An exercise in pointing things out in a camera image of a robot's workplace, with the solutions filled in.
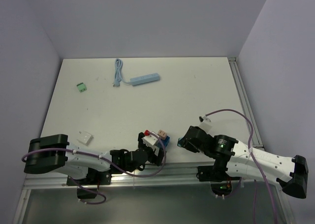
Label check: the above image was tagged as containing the teal charger plug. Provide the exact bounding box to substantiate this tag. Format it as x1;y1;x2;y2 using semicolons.
177;137;183;147

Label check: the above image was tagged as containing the green plug adapter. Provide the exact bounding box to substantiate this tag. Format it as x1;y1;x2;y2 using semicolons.
76;82;87;93

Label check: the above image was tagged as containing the light blue power strip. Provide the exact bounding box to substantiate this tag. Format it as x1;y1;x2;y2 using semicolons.
130;73;160;86

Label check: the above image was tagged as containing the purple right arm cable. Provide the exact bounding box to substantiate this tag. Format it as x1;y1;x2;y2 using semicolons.
205;108;280;224

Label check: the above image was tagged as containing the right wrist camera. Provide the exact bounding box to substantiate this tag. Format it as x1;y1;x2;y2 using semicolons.
198;116;213;134

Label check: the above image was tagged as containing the aluminium side rail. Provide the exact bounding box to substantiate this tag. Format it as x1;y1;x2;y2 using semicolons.
227;57;264;148

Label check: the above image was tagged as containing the light blue power cord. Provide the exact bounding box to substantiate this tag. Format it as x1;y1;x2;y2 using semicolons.
112;58;131;88

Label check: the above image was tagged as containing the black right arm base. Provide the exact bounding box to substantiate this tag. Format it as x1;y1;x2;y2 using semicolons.
196;165;242;200

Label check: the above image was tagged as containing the aluminium front rail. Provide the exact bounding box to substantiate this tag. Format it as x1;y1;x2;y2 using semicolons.
23;163;279;189

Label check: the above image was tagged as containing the blue cube socket adapter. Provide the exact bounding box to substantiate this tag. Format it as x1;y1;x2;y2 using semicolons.
157;136;170;149

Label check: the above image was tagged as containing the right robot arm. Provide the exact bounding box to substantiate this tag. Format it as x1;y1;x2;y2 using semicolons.
178;126;309;199

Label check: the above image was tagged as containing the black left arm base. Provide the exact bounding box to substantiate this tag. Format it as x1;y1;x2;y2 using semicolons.
66;168;111;205

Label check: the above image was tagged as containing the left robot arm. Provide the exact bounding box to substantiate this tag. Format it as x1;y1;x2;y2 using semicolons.
22;130;169;184

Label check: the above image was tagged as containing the white plug adapter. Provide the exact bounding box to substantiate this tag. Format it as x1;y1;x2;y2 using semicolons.
77;131;94;146

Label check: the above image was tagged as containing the pink charger plug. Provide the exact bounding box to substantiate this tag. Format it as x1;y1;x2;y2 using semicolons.
157;130;167;140

